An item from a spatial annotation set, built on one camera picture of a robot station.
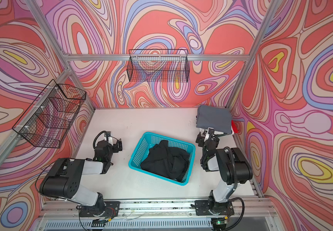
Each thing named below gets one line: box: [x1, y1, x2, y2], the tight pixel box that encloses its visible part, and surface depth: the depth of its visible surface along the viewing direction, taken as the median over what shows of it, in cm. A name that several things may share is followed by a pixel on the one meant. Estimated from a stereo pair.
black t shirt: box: [140, 140, 190, 183], surface depth 87 cm
